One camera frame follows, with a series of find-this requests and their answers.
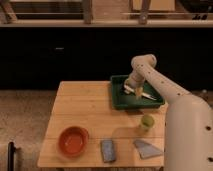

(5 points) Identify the beige wooden gripper finger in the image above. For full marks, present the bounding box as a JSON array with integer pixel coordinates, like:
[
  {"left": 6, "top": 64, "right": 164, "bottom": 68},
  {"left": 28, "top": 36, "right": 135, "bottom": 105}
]
[{"left": 135, "top": 87, "right": 143, "bottom": 99}]

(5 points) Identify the white brush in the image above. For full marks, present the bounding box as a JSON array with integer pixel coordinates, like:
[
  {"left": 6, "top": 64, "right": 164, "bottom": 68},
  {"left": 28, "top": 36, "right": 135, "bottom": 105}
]
[{"left": 123, "top": 84, "right": 158, "bottom": 101}]

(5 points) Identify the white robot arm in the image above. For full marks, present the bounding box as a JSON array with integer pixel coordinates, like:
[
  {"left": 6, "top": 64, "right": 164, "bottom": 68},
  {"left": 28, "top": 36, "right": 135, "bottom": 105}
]
[{"left": 125, "top": 54, "right": 213, "bottom": 171}]

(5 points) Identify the green plastic tray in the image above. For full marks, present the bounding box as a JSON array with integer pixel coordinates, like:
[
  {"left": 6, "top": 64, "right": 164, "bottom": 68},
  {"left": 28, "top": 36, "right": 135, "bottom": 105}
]
[{"left": 110, "top": 75, "right": 165, "bottom": 110}]

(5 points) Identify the green cup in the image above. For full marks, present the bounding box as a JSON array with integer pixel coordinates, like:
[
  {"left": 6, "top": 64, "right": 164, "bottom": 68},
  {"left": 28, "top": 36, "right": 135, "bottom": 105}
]
[{"left": 140, "top": 114, "right": 155, "bottom": 131}]

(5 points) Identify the wooden folding table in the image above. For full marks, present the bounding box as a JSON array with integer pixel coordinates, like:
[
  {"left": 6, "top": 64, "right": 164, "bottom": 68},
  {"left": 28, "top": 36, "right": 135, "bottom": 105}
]
[{"left": 38, "top": 81, "right": 167, "bottom": 168}]

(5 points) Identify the blue grey folded cloth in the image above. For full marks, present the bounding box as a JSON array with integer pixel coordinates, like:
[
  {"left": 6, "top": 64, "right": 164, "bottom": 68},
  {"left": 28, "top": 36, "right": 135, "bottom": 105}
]
[{"left": 134, "top": 139, "right": 163, "bottom": 159}]

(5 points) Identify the blue rectangular sponge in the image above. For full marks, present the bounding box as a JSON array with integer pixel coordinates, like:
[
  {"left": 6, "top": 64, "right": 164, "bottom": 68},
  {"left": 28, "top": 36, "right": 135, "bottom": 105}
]
[{"left": 100, "top": 139, "right": 116, "bottom": 163}]

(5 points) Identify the orange bowl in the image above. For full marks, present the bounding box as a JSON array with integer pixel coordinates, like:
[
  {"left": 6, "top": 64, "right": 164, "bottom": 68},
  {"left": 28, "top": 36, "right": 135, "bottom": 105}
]
[{"left": 57, "top": 126, "right": 89, "bottom": 158}]

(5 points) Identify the black chair back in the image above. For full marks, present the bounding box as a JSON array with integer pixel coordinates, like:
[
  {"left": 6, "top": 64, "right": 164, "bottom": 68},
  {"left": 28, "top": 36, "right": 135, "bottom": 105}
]
[{"left": 7, "top": 142, "right": 16, "bottom": 171}]

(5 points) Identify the wooden shelf rail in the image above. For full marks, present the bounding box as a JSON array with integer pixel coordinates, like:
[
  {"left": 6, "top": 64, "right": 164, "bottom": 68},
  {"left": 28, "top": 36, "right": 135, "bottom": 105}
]
[{"left": 0, "top": 0, "right": 213, "bottom": 28}]

